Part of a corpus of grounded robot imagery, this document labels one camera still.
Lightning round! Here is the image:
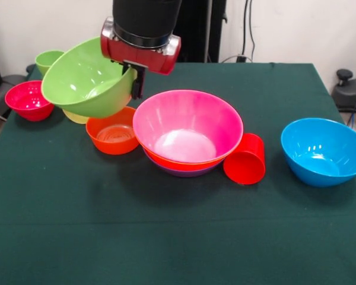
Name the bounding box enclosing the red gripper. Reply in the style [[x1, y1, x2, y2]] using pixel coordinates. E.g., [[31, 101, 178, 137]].
[[100, 17, 182, 100]]

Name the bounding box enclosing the light green bowl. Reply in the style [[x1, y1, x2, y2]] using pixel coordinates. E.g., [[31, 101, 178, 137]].
[[40, 36, 138, 119]]

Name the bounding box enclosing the large pink bowl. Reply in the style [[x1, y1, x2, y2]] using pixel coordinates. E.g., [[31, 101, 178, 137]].
[[132, 89, 244, 164]]

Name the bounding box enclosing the large orange bowl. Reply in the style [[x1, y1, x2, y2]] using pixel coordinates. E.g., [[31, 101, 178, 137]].
[[135, 135, 228, 172]]

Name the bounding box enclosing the small orange-red bowl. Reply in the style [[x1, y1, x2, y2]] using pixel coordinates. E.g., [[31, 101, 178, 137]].
[[85, 106, 140, 156]]

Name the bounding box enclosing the yellow cup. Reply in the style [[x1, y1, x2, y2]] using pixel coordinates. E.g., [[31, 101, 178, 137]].
[[61, 108, 90, 125]]

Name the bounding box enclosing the green cup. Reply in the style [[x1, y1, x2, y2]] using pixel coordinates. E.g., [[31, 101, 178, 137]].
[[34, 49, 65, 77]]

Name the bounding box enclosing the small crimson bowl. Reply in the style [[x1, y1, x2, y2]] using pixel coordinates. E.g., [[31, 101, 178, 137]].
[[4, 80, 55, 122]]

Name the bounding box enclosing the purple bowl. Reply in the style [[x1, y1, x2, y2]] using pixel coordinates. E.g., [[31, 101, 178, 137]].
[[147, 153, 219, 178]]

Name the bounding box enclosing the red cup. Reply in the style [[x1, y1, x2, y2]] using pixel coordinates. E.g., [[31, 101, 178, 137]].
[[222, 133, 267, 186]]

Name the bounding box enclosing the dark green tablecloth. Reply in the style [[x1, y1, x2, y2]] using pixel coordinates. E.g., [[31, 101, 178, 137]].
[[0, 61, 356, 285]]

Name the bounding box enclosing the blue bowl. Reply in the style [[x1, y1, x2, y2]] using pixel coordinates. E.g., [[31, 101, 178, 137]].
[[280, 118, 356, 188]]

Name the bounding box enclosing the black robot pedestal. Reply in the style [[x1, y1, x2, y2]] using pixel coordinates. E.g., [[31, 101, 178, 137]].
[[172, 0, 229, 64]]

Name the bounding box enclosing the grey pedestal foot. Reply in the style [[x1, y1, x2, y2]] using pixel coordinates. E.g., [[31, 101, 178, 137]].
[[332, 69, 356, 111], [0, 74, 27, 116]]

